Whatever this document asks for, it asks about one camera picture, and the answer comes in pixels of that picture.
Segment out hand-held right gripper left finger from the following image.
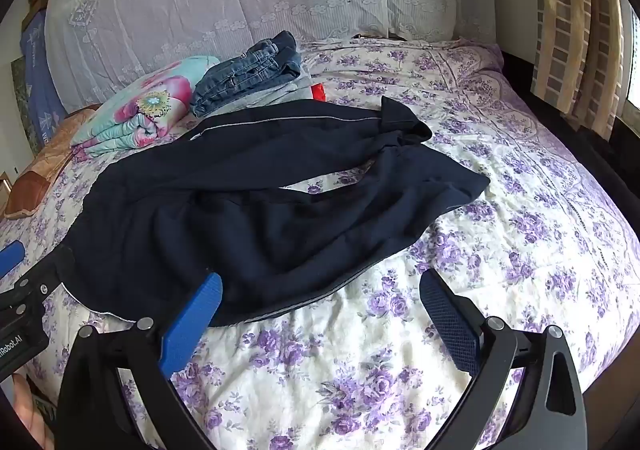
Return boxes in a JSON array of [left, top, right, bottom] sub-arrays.
[[52, 272, 223, 450]]

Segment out beige striped curtain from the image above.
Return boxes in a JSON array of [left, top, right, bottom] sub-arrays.
[[530, 0, 627, 141]]

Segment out folded floral blanket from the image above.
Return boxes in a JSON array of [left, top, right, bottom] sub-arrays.
[[70, 54, 221, 161]]

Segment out blue patterned pillow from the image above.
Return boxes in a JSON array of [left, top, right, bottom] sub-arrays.
[[19, 10, 68, 155]]

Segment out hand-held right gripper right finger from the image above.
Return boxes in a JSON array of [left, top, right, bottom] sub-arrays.
[[419, 269, 588, 450]]

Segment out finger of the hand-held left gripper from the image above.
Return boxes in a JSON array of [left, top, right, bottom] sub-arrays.
[[0, 240, 27, 278], [14, 245, 77, 305]]

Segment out purple floral bedsheet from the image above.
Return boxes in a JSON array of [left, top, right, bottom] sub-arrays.
[[0, 37, 640, 450]]

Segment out folded grey fleece pants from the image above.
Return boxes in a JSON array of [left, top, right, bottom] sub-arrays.
[[200, 72, 322, 117]]

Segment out orange brown pillow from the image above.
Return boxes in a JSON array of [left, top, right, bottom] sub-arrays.
[[4, 107, 101, 219]]

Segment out folded blue jeans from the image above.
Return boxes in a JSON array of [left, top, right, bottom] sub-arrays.
[[190, 30, 303, 118]]

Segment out dark navy pants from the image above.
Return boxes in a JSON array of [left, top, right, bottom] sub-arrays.
[[62, 97, 491, 328]]

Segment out window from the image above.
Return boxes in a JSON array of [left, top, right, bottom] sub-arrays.
[[617, 4, 640, 123]]

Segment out dark wooden bed frame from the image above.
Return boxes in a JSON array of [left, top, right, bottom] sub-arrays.
[[500, 50, 640, 251]]

